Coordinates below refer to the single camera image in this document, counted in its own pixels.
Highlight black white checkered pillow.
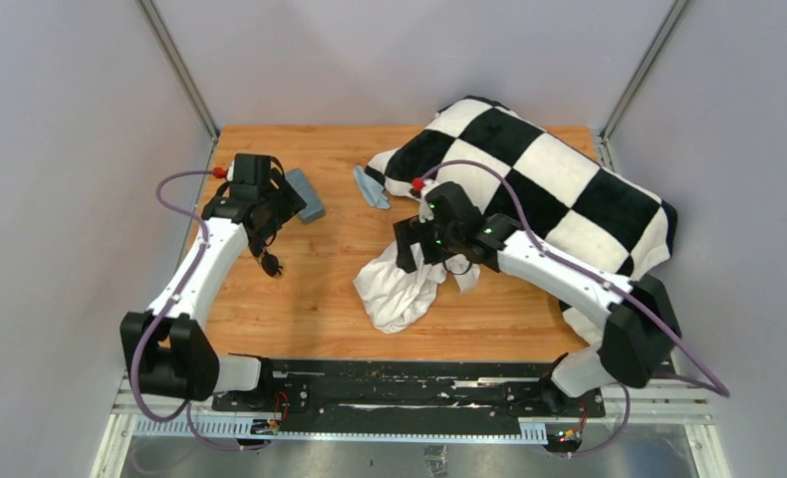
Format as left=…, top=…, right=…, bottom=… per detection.
left=366, top=96, right=678, bottom=348

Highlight white crumpled cloth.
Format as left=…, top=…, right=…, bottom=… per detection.
left=353, top=242, right=480, bottom=334

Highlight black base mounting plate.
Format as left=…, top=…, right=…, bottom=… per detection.
left=212, top=358, right=605, bottom=438

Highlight grey glasses case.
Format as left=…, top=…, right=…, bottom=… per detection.
left=286, top=168, right=326, bottom=225

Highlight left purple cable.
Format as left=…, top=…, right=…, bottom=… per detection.
left=129, top=167, right=269, bottom=453

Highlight aluminium frame post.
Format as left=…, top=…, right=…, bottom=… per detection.
left=600, top=0, right=693, bottom=142
left=134, top=0, right=220, bottom=144

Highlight left aluminium frame post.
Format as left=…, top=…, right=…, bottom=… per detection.
left=134, top=0, right=220, bottom=144

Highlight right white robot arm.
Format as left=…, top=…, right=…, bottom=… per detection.
left=393, top=182, right=680, bottom=416

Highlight light blue cleaning cloth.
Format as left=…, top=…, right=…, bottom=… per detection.
left=353, top=165, right=391, bottom=210

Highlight right aluminium frame post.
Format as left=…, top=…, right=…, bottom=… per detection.
left=600, top=0, right=693, bottom=142

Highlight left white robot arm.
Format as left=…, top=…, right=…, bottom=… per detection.
left=120, top=153, right=306, bottom=411

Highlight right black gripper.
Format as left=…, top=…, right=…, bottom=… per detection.
left=393, top=212, right=462, bottom=274

